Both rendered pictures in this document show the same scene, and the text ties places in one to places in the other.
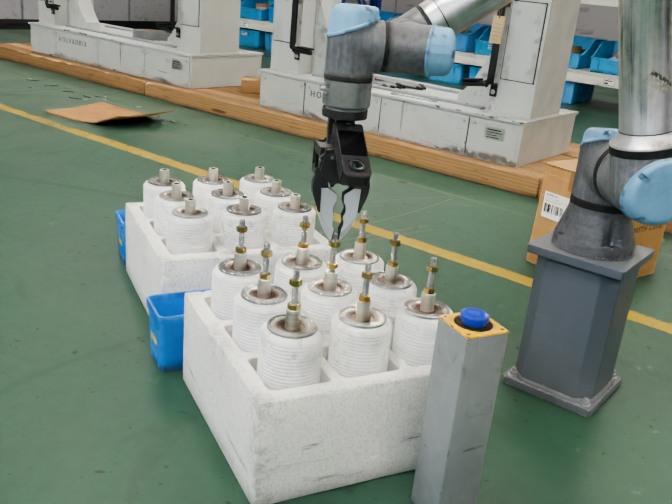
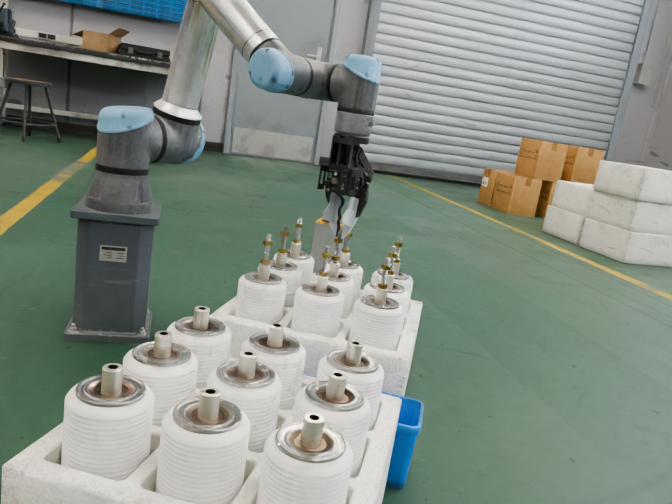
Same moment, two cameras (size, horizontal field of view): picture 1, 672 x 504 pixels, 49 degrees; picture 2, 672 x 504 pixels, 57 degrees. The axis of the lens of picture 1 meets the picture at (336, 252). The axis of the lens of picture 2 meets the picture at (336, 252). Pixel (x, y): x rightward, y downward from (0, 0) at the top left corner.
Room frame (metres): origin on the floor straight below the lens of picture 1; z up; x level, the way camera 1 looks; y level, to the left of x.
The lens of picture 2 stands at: (2.16, 0.77, 0.60)
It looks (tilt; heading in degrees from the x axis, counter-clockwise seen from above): 13 degrees down; 218
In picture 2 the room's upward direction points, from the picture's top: 9 degrees clockwise
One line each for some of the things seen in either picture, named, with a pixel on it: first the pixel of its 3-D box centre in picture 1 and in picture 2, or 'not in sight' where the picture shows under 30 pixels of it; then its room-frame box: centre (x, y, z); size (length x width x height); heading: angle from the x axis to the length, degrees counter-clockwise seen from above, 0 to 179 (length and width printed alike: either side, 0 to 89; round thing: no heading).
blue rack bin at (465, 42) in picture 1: (461, 36); not in sight; (6.43, -0.87, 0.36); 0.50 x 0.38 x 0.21; 144
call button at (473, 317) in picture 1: (474, 319); not in sight; (0.93, -0.20, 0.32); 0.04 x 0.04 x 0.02
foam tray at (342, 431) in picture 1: (321, 371); (322, 346); (1.15, 0.00, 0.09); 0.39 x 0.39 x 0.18; 28
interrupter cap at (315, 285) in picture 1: (329, 287); (333, 276); (1.15, 0.00, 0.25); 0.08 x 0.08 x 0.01
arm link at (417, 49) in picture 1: (414, 48); (313, 79); (1.19, -0.09, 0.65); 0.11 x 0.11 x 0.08; 7
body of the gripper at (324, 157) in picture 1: (340, 145); (345, 165); (1.17, 0.01, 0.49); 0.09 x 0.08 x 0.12; 14
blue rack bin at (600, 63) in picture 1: (625, 59); not in sight; (5.60, -1.95, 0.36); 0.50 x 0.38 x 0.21; 145
